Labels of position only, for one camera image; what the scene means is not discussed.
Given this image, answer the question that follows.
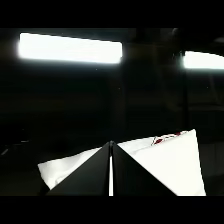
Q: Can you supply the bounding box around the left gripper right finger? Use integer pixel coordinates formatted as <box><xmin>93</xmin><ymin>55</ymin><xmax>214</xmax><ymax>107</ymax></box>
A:
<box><xmin>110</xmin><ymin>140</ymin><xmax>178</xmax><ymax>197</ymax></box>

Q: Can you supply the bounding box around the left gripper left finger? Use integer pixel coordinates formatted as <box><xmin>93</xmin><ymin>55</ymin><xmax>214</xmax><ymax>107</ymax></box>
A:
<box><xmin>46</xmin><ymin>140</ymin><xmax>112</xmax><ymax>197</ymax></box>

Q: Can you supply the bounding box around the white garment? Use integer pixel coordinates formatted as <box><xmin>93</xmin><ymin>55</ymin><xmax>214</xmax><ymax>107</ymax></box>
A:
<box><xmin>37</xmin><ymin>129</ymin><xmax>207</xmax><ymax>197</ymax></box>

